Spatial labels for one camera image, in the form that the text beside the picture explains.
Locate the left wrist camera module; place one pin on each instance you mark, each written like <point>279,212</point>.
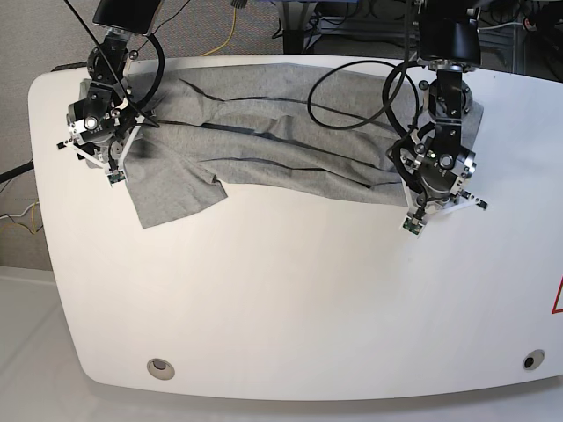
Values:
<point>413,225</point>

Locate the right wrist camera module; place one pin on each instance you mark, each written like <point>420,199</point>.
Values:
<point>115,177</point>

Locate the table cable grommet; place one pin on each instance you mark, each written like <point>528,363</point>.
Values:
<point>161,369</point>
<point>533,360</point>

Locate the black table leg post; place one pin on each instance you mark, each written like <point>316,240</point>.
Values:
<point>291,17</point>

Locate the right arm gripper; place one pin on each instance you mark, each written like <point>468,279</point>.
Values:
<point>102,147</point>

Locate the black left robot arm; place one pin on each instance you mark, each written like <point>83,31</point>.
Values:
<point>433,161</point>

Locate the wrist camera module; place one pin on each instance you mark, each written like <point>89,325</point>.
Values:
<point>115,177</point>
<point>413,225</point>

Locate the aluminium frame rail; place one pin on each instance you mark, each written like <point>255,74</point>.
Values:
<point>365,31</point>

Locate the black rod at left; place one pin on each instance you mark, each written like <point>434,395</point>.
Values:
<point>17,171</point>

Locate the red triangle warning sticker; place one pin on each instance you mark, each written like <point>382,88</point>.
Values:
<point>557,305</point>

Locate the right table cable grommet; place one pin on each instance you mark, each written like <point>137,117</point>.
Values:
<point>533,360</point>

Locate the grey T-shirt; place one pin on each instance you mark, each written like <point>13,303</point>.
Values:
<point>280,125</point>

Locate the left table cable grommet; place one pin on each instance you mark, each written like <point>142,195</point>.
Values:
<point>161,369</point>

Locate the black bar behind table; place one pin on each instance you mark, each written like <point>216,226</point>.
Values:
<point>75,65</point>

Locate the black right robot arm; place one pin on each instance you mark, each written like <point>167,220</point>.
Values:
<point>105,121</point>

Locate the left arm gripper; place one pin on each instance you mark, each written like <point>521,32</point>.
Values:
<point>437,203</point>

